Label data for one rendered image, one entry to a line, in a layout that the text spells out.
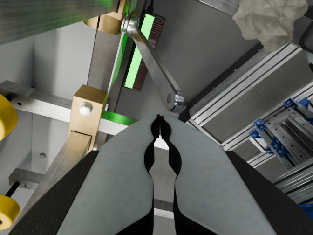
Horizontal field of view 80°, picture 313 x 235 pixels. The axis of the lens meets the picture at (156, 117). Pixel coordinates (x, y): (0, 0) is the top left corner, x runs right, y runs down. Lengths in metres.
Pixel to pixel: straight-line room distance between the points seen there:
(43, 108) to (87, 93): 0.08
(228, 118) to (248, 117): 0.11
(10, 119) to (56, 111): 0.07
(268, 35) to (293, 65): 0.88
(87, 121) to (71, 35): 0.26
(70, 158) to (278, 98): 1.09
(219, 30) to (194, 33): 0.14
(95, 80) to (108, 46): 0.09
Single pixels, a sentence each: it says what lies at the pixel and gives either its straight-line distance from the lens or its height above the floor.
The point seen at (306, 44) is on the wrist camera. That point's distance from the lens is 0.22.
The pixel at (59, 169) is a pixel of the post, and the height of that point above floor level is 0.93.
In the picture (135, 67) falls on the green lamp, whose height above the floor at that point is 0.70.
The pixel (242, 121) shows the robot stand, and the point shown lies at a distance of 1.20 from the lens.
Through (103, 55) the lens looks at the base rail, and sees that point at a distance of 0.45.
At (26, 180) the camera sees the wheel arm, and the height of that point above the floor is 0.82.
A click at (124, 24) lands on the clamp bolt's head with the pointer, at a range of 0.27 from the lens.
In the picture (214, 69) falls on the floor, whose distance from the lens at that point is 1.23.
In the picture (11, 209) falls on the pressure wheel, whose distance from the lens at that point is 0.52.
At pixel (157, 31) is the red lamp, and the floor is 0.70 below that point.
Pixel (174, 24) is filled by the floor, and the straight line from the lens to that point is 1.13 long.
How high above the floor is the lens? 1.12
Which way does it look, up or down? 58 degrees down
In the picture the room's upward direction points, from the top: 179 degrees clockwise
